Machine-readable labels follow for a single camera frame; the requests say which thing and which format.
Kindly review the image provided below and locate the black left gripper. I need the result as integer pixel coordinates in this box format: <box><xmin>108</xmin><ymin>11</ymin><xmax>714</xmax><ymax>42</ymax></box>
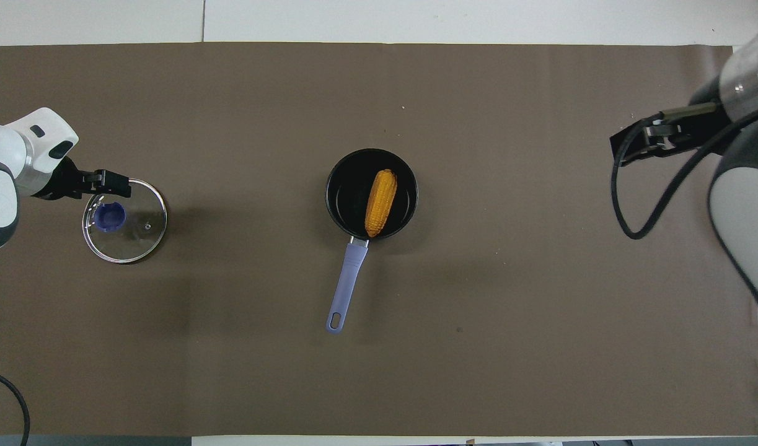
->
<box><xmin>33</xmin><ymin>157</ymin><xmax>132</xmax><ymax>201</ymax></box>

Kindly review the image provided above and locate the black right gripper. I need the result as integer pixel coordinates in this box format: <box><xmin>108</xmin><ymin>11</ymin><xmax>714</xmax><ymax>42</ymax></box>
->
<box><xmin>609</xmin><ymin>108</ymin><xmax>729</xmax><ymax>167</ymax></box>

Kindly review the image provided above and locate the glass lid with blue knob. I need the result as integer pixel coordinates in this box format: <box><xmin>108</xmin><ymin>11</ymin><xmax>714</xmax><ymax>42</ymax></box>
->
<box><xmin>82</xmin><ymin>178</ymin><xmax>169</xmax><ymax>265</ymax></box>

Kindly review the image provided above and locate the yellow corn cob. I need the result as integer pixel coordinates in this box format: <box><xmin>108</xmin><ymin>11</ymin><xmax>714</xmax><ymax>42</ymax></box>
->
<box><xmin>364</xmin><ymin>168</ymin><xmax>399</xmax><ymax>238</ymax></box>

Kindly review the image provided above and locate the brown table mat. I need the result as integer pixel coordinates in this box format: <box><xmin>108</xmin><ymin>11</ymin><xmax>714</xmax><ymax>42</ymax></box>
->
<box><xmin>0</xmin><ymin>42</ymin><xmax>758</xmax><ymax>438</ymax></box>

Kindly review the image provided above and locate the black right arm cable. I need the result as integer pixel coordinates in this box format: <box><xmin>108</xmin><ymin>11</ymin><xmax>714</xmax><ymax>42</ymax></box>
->
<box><xmin>610</xmin><ymin>101</ymin><xmax>758</xmax><ymax>240</ymax></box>

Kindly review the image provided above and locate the blue saucepan with long handle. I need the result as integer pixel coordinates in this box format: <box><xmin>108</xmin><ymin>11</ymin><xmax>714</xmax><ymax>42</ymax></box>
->
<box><xmin>325</xmin><ymin>147</ymin><xmax>420</xmax><ymax>336</ymax></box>

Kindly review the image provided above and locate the black loose floor cable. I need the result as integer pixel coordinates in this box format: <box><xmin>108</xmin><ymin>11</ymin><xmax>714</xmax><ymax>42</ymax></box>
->
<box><xmin>0</xmin><ymin>365</ymin><xmax>32</xmax><ymax>446</ymax></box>

